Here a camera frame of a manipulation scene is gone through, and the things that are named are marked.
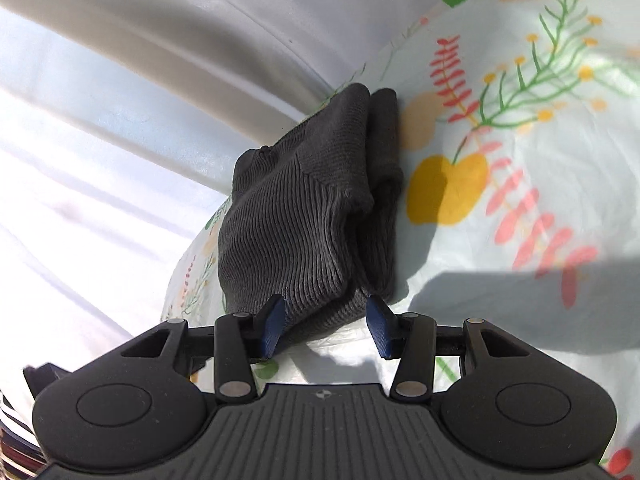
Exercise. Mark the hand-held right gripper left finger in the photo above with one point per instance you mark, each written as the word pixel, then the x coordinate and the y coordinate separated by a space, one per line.
pixel 270 329

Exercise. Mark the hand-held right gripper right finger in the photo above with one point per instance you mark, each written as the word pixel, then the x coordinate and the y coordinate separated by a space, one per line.
pixel 380 329

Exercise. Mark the dark grey ribbed sock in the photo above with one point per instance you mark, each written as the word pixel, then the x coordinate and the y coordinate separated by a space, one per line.
pixel 290 220

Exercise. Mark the white bed sheet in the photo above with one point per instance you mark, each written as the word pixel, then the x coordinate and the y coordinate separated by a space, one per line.
pixel 100 185

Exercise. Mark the floral print pillow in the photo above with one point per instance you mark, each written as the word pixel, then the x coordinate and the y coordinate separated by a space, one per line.
pixel 550 160

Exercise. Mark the dark striped object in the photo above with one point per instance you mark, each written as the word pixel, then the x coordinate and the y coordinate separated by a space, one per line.
pixel 17 420

